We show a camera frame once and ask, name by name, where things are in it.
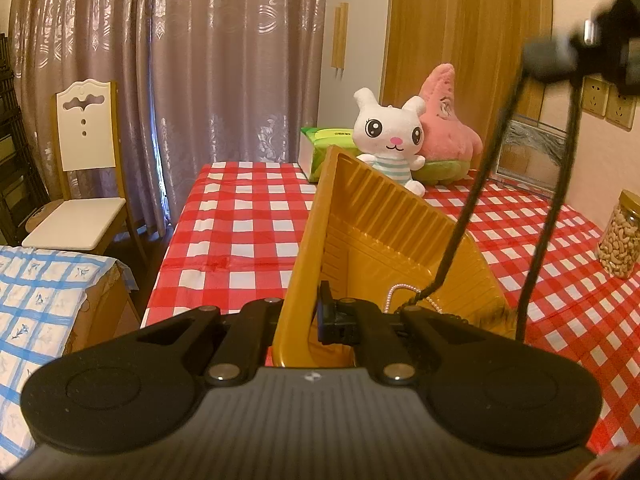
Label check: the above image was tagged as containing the white bunny plush toy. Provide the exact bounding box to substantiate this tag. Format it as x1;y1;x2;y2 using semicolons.
352;88;426;197

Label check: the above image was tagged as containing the wooden door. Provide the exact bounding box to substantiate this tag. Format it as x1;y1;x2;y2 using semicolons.
381;0;553;141

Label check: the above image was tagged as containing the glass picture frame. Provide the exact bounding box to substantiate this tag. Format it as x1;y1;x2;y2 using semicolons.
490;115;566;198

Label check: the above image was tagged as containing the wooden wardrobe handle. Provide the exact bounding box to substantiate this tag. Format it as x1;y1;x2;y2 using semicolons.
331;2;349;76

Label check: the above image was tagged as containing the white pearl necklace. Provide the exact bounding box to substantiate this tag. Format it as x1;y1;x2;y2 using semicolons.
383;283;461;321

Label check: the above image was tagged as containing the dark wooden bead necklace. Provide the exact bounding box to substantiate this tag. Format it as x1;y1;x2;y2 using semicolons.
394;66;586;344

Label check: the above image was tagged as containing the wall socket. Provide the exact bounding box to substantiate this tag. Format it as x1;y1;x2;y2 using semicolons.
582;76;610;118
605;84;637;131

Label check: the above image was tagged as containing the jar of nuts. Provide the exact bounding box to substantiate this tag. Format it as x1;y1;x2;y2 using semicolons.
596;190;640;278

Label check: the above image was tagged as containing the left wall socket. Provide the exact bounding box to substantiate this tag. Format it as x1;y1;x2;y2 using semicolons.
582;76;610;118

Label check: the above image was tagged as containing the yellow plastic tray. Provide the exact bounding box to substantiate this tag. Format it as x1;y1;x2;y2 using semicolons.
271;144;516;369

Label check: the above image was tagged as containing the grey patterned curtain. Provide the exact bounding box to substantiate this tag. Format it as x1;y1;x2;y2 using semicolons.
1;0;326;229

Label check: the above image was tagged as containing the white wooden chair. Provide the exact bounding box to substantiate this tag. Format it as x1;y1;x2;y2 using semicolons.
22;78;148;263

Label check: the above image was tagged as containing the red checkered tablecloth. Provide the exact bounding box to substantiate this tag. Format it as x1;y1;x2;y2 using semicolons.
143;162;639;453

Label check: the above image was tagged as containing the green tissue pack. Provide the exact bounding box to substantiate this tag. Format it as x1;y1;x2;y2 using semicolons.
297;127;360;183

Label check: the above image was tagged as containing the dark shelf rack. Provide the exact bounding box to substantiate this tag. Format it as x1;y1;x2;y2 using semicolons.
0;34;49;246

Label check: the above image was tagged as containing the blue checkered cloth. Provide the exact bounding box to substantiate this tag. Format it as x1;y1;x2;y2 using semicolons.
1;246;140;471

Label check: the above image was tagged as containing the pink starfish plush toy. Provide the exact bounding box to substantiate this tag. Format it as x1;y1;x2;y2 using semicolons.
413;63;483;186

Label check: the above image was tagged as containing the right wall socket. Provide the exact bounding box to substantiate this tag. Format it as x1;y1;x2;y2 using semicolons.
605;84;637;131

